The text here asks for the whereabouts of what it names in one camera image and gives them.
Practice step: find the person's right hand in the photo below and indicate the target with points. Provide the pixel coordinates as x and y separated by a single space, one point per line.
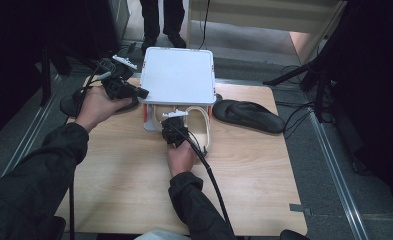
181 160

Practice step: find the black flip-flop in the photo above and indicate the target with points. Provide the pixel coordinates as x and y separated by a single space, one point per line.
267 121
67 106

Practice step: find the grey tape strip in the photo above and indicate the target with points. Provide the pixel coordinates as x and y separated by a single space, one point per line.
300 208

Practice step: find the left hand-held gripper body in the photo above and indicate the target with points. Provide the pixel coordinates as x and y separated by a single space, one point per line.
117 81

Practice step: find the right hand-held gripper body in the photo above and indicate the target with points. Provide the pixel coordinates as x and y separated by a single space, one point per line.
174 131

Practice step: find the dark rounded object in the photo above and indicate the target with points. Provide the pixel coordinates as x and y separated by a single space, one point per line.
294 234

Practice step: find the black metal stand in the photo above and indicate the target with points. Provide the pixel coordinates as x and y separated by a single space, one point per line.
46 76

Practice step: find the white plastic shoe box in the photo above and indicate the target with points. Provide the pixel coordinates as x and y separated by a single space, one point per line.
177 76

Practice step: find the person's left hand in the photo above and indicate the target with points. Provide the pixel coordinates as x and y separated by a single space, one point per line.
95 106

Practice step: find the metal floor rail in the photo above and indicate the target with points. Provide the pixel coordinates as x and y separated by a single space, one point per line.
20 156
337 180

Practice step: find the black tripod stand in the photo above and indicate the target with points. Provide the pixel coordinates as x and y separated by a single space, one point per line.
317 66

